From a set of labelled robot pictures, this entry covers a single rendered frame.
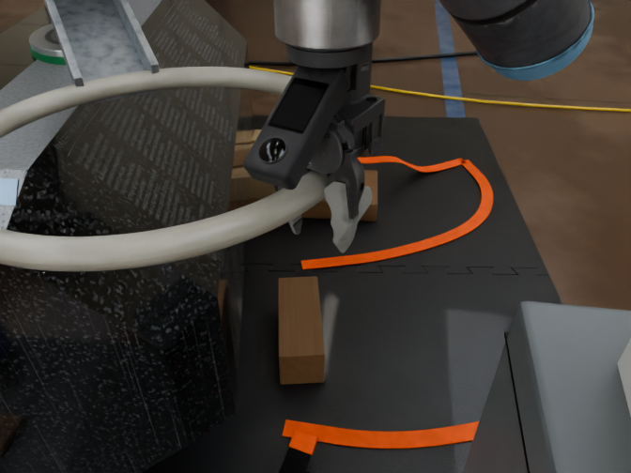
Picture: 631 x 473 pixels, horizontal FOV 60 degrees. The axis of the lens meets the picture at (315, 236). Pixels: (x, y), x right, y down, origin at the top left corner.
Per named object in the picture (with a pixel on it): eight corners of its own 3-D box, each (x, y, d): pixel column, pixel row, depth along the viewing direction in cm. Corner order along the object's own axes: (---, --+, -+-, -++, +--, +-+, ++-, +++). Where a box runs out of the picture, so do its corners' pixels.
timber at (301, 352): (324, 383, 149) (324, 355, 142) (280, 385, 149) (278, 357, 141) (316, 303, 173) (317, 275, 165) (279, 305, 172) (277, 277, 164)
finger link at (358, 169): (372, 215, 54) (357, 129, 49) (364, 221, 52) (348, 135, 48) (332, 209, 56) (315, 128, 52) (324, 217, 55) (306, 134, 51)
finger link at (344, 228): (388, 234, 60) (375, 154, 55) (360, 262, 56) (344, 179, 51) (363, 230, 61) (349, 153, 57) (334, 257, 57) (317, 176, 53)
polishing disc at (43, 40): (137, 19, 125) (136, 13, 125) (136, 52, 109) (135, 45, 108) (38, 25, 121) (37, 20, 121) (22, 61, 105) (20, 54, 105)
